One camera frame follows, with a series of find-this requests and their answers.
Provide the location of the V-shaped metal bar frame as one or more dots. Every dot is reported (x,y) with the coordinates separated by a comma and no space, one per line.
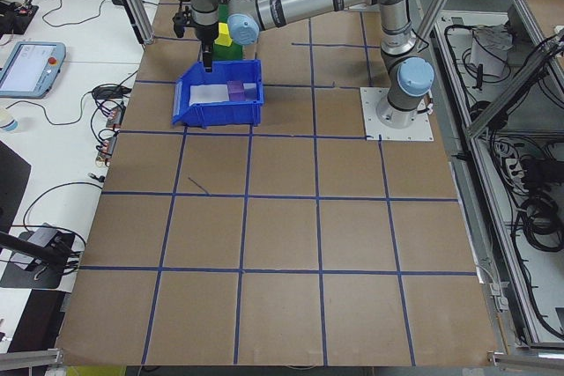
(498,106)

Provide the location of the purple foam cube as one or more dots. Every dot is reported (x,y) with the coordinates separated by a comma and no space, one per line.
(236,90)

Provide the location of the white paper cup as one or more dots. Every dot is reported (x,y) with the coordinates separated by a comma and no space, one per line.
(8,123)

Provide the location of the small circuit board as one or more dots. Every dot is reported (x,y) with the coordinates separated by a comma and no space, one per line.
(107,149)
(116,116)

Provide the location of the black flat monitor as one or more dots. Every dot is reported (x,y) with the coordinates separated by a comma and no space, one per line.
(11,182)

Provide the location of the black power adapter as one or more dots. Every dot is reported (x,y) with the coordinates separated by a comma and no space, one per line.
(110,92)

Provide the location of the black camera stand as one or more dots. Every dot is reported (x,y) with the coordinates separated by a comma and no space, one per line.
(31,257)

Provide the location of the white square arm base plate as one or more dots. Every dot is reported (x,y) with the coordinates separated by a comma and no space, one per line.
(365,7)
(396,131)

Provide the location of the blue plastic storage bin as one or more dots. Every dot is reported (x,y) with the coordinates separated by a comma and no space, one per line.
(220,114)

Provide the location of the yellow foam cube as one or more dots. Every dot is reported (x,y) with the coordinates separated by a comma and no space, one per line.
(225,37)

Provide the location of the white foam sheet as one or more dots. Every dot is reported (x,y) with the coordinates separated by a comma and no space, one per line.
(207,93)

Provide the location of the black device with red board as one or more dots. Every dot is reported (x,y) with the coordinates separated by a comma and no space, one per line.
(17,19)

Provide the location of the aluminium corner bar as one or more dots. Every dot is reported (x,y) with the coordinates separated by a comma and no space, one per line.
(529,358)
(31,357)

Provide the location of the white wrapped box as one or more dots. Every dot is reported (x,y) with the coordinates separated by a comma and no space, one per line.
(489,50)

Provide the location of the blue grey teach pendant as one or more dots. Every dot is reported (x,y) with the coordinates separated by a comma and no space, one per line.
(31,68)

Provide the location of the green conveyor belt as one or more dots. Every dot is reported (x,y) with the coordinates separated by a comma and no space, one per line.
(231,53)

